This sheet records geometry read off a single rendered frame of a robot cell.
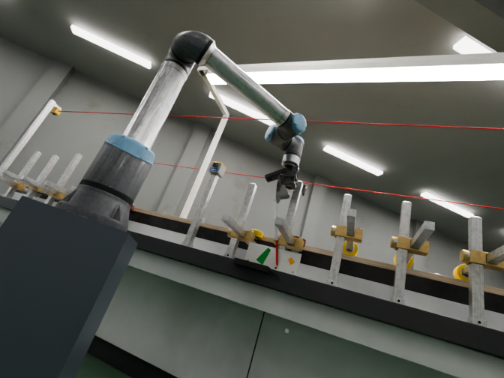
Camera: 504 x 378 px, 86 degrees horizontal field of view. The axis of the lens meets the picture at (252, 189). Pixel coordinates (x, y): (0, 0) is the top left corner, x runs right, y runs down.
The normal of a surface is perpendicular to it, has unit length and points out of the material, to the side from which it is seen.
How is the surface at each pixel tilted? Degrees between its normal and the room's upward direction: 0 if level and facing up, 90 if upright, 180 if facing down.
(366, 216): 90
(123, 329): 90
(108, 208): 70
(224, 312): 90
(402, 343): 90
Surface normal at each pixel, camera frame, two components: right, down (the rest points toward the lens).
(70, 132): 0.29, -0.29
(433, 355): -0.29, -0.45
